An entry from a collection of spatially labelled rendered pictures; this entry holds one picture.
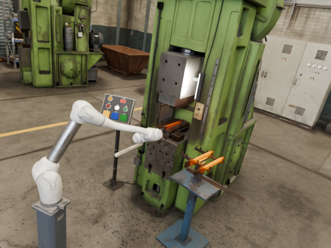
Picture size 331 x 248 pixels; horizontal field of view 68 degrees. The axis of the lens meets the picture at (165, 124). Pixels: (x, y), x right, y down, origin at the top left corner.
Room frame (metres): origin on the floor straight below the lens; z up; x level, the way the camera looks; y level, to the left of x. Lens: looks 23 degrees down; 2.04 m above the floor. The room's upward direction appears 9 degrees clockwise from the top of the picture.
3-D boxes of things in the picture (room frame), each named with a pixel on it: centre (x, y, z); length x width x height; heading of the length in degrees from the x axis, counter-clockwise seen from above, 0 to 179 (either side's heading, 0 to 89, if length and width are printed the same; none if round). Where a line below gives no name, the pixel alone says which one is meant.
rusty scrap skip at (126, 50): (9.40, 1.91, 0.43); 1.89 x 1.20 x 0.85; 51
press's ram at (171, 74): (2.55, -0.12, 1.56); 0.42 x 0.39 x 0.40; 148
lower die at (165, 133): (2.57, -0.08, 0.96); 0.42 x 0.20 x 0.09; 148
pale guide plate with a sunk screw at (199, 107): (2.33, -0.31, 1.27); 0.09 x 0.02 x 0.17; 58
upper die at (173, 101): (2.57, -0.08, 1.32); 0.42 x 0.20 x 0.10; 148
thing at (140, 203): (2.35, 0.05, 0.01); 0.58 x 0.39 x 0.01; 58
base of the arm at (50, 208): (1.49, 0.77, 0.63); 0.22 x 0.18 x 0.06; 71
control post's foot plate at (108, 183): (2.62, 0.54, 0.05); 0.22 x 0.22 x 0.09; 58
